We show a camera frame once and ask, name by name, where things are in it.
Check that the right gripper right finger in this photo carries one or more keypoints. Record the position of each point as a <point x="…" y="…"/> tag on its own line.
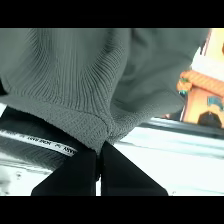
<point x="126" y="176"/>

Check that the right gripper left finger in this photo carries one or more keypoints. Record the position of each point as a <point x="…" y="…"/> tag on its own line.
<point x="73" y="176"/>

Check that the grey knit sweater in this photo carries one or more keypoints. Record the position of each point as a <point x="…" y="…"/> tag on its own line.
<point x="83" y="76"/>

